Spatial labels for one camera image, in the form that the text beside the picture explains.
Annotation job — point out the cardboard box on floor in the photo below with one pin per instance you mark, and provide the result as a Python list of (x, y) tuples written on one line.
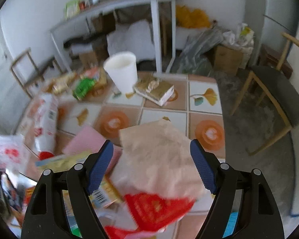
[(227, 60)]

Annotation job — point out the gold and white box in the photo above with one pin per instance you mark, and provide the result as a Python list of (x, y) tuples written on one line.
[(154, 89)]

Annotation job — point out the white pillow under desk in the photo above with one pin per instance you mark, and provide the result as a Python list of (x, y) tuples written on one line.
[(135, 38)]

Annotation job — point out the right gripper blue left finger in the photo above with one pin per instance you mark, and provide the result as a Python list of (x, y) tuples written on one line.
[(97, 164)]

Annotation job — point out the grey plastic sheet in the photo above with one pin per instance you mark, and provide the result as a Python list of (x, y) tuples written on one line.
[(192, 59)]

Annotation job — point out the grey metal desk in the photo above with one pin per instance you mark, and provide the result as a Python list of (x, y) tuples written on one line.
[(102, 18)]

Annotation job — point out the wooden chair dark seat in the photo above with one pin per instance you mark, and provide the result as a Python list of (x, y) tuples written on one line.
[(278, 89)]

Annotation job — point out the small wooden stool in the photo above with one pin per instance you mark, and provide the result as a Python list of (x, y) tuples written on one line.
[(27, 72)]

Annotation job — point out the small green snack packet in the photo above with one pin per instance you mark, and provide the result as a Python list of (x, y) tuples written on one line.
[(84, 86)]

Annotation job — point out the beige paper bag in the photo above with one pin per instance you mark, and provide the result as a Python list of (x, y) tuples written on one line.
[(156, 160)]

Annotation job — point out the pink cloth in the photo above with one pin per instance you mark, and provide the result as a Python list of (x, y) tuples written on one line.
[(88, 139)]

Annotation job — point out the yellow fluffy item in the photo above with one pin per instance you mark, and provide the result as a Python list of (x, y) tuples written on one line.
[(191, 18)]

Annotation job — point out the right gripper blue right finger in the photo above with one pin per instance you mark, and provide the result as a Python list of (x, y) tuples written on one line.
[(203, 161)]

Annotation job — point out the red and white plastic bag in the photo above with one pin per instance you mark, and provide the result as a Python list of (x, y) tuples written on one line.
[(151, 213)]

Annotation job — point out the white red-capped bottle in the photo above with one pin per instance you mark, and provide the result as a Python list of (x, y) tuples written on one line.
[(45, 125)]

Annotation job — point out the white paper cup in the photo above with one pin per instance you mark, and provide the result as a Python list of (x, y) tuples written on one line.
[(122, 69)]

